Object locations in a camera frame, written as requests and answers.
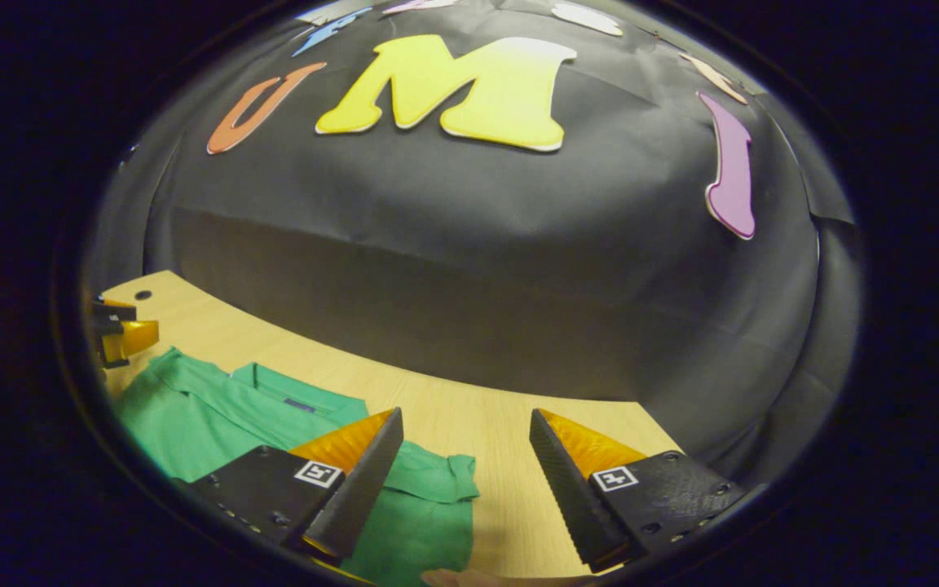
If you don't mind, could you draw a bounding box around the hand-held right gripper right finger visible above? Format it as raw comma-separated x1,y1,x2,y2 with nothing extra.
529,408,747,574

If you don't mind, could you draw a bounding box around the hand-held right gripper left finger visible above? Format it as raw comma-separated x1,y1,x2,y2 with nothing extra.
188,407,405,563

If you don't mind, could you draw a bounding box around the green T-shirt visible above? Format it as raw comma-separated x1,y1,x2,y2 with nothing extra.
115,346,480,587

